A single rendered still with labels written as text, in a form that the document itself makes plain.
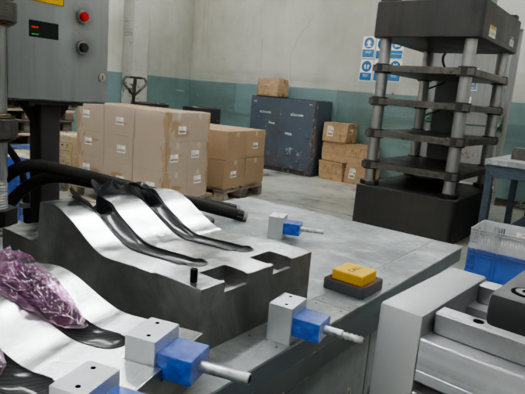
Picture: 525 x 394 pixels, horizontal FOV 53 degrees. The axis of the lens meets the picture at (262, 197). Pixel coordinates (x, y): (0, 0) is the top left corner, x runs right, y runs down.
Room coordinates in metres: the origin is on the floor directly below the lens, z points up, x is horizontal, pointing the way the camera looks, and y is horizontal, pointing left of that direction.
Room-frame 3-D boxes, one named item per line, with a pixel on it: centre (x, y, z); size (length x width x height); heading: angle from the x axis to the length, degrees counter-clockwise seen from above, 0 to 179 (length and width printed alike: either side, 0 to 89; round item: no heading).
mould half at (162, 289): (0.87, 0.19, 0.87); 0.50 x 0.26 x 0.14; 53
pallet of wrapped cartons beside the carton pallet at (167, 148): (5.06, 1.21, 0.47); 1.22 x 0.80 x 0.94; 57
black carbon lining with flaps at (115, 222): (0.85, 0.18, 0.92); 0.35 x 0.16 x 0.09; 53
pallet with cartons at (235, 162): (5.95, 0.73, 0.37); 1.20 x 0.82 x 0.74; 61
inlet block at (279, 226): (1.22, -0.09, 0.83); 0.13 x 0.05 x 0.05; 76
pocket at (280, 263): (0.77, -0.02, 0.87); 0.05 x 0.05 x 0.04; 53
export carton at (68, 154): (5.81, 2.10, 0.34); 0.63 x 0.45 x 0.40; 53
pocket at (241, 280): (0.69, 0.04, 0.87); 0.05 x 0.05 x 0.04; 53
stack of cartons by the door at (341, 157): (7.54, -1.21, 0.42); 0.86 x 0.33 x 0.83; 53
